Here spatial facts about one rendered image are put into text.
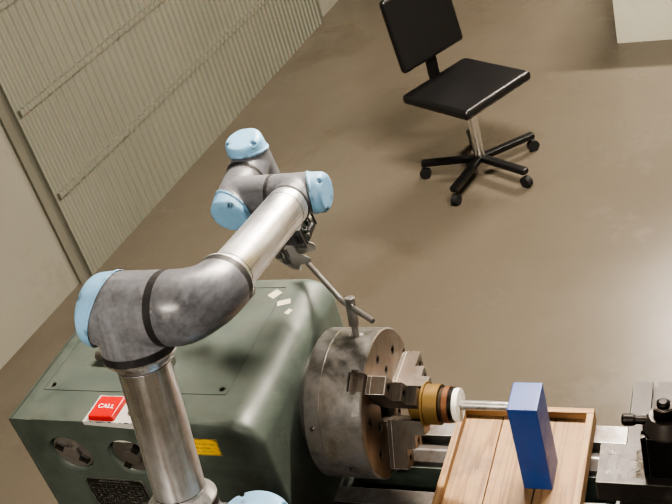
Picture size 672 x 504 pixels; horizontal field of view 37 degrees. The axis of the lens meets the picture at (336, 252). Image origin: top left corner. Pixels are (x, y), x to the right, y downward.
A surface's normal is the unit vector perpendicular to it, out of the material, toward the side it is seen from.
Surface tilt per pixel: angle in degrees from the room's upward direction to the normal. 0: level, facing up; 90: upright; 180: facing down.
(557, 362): 0
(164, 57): 90
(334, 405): 48
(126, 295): 33
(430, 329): 0
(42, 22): 90
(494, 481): 0
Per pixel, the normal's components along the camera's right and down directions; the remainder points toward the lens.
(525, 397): -0.26, -0.81
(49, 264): 0.89, 0.02
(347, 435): -0.37, 0.29
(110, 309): -0.39, -0.03
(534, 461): -0.30, 0.59
